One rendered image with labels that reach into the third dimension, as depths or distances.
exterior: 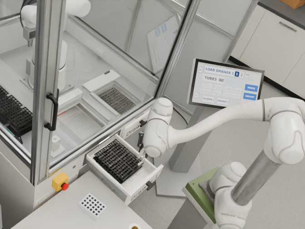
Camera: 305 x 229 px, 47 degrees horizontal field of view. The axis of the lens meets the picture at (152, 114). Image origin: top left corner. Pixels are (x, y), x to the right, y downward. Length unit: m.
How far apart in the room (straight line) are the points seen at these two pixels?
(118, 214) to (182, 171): 1.32
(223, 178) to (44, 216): 0.96
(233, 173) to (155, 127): 0.61
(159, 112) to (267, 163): 0.52
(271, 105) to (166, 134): 0.47
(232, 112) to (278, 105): 0.20
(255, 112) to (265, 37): 2.97
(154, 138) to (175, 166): 1.60
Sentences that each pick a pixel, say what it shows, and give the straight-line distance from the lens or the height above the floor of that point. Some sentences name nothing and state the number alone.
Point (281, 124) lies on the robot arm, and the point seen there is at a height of 1.61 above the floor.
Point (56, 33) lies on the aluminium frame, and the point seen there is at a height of 1.80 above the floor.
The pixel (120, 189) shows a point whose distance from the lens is 1.90.
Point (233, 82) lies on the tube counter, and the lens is 2.47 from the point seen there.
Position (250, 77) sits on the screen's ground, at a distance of 2.53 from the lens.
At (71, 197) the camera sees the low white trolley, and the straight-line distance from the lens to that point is 1.97.
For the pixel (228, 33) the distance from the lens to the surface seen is 3.17.
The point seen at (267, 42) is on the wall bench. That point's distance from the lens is 4.52.
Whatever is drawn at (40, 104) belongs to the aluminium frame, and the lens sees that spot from 1.34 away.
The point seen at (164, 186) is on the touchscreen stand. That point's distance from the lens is 3.04.
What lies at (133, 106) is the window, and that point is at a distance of 2.05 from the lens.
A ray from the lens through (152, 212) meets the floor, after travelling 2.92.
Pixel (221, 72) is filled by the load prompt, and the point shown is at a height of 1.15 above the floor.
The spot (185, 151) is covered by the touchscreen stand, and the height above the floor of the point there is 0.33.
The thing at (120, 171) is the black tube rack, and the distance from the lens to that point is 1.94.
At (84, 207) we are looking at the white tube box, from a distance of 1.91.
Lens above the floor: 2.47
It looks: 43 degrees down
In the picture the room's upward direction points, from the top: 21 degrees clockwise
